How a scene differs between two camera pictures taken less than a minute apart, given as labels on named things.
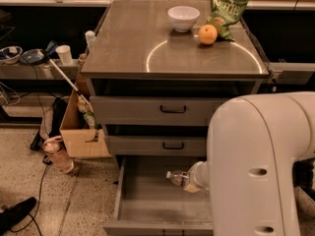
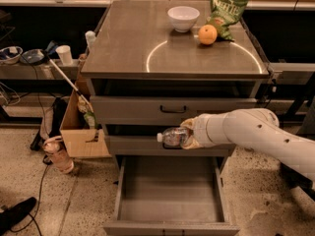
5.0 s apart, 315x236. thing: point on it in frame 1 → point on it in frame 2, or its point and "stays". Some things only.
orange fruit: [208, 34] stays
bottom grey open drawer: [149, 204] stays
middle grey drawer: [157, 146] stays
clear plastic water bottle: [178, 177] → [172, 136]
